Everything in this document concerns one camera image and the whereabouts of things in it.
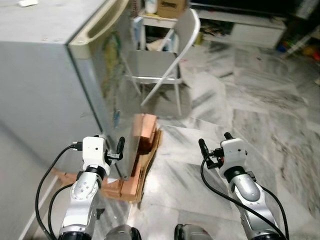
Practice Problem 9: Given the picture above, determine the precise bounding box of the silver mini fridge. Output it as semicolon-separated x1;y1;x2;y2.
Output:
0;0;135;181

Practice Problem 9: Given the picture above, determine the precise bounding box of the red brick stack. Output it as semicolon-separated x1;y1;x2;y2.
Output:
100;114;160;201

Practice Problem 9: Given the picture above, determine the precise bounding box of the dark grey robot left leg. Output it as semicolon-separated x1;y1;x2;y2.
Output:
104;224;142;240

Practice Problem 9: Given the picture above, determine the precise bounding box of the dark grey robot leg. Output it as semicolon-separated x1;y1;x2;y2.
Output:
104;224;142;240
174;223;215;240

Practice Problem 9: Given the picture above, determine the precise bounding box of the dark grey robot right leg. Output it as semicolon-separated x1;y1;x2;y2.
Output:
174;223;215;240

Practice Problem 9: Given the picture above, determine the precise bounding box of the grey metal folding chair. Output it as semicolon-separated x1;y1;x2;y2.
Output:
122;7;201;117

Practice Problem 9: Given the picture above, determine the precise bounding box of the white low cabinet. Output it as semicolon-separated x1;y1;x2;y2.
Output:
191;7;287;49

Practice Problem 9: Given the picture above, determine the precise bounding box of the white shelf rack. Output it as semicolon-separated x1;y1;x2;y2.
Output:
136;12;182;53

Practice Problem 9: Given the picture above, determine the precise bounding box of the white plastic bottle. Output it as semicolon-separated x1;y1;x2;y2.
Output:
145;0;157;14

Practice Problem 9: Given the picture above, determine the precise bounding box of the brown cardboard box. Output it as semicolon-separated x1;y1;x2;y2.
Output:
157;0;187;19

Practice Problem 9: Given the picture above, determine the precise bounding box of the small white object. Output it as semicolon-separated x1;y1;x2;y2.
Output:
17;0;39;7

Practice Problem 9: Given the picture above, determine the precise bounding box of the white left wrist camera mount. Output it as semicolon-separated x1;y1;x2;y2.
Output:
82;136;109;169

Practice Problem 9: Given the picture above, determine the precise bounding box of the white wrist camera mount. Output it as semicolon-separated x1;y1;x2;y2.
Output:
82;136;109;169
220;138;247;169

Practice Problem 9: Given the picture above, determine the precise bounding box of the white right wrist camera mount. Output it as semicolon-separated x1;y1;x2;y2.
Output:
220;138;247;169

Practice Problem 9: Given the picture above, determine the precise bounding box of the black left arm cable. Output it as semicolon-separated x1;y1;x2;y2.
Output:
47;182;77;240
34;142;83;240

